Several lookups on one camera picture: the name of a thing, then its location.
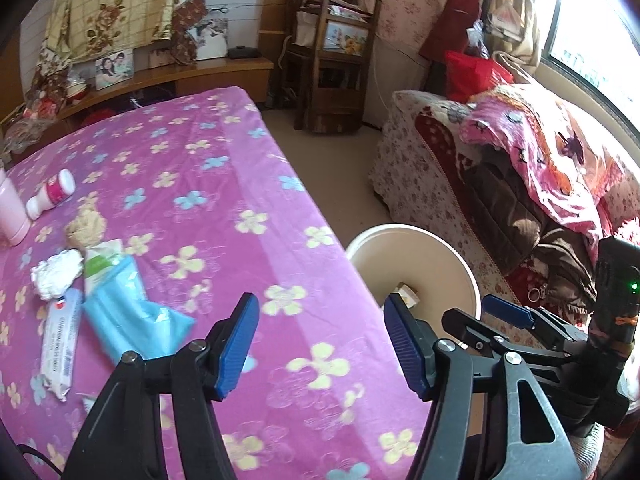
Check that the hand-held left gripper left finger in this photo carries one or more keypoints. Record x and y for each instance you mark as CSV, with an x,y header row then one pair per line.
x,y
235,345

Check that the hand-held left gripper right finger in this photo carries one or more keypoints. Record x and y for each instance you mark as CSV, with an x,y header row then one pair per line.
x,y
405,350

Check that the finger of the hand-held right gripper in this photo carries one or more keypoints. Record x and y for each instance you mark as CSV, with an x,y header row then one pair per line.
x,y
462,325
507,311

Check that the white green carton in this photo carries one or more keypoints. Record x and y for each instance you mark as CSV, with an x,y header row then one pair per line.
x,y
407,296

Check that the white round bucket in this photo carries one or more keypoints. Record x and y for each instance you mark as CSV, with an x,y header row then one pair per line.
x,y
425,260

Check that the light blue wipes packet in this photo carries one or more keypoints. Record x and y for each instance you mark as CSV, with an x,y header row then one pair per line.
x,y
125,310

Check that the pale green white packet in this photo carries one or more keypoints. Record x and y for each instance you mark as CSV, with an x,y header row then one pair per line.
x,y
97,265

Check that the white medicine packet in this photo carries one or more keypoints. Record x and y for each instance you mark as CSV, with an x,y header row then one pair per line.
x,y
60,345

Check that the beige paper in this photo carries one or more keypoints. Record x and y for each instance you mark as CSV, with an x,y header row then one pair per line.
x,y
87,227

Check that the white tissue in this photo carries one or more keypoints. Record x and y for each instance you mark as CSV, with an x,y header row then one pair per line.
x,y
57,272

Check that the brown jacket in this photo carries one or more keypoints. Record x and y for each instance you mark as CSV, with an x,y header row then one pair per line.
x,y
505,210

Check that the pink printed blanket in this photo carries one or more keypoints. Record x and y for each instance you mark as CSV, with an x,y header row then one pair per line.
x,y
540,150

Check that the floral covered sofa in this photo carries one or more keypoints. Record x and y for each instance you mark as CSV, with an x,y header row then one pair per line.
x,y
410,160

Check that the white pink pill bottle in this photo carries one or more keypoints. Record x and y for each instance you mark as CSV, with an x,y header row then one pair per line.
x,y
52,192

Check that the red plastic bag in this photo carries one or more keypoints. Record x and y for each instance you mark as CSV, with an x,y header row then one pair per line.
x,y
475,75

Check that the dark wooden chair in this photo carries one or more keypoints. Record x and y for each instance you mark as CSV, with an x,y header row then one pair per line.
x,y
295,70
340,100

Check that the pink water bottle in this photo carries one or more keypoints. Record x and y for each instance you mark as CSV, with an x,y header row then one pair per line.
x,y
12,210

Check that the small clear plastic bag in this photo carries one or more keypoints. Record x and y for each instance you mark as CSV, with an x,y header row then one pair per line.
x,y
477,37

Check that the wooden low cabinet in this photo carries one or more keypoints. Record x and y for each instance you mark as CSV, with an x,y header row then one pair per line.
x,y
225,67

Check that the window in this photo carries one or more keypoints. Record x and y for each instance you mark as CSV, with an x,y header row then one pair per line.
x,y
600,20

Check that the dark red hanging cloth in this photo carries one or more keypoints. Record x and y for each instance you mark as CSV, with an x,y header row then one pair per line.
x,y
450,25

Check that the black set-top box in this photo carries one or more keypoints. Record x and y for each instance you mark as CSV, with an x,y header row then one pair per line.
x,y
244,52

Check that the small brown box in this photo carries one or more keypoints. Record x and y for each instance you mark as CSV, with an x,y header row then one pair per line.
x,y
160,59

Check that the large clear plastic bag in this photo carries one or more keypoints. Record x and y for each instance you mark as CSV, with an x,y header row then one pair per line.
x,y
25,130

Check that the red white container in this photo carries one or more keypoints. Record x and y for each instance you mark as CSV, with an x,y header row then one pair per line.
x,y
77,89

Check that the framed couple photo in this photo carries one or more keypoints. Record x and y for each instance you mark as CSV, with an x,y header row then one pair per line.
x,y
114,69

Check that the beige curtain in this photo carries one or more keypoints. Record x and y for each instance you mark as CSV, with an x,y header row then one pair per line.
x,y
542,10

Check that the white wedding photo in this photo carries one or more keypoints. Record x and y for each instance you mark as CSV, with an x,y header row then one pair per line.
x,y
212,40

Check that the fruit print box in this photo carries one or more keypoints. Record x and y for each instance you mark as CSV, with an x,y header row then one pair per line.
x,y
345,37

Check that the white bag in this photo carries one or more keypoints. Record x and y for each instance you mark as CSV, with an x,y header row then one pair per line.
x,y
306,27

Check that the pink floral covered cabinet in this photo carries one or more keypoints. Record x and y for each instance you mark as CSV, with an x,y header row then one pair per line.
x,y
400,0

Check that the beige plaid floral cloth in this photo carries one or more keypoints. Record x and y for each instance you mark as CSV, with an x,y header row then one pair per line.
x,y
120,5

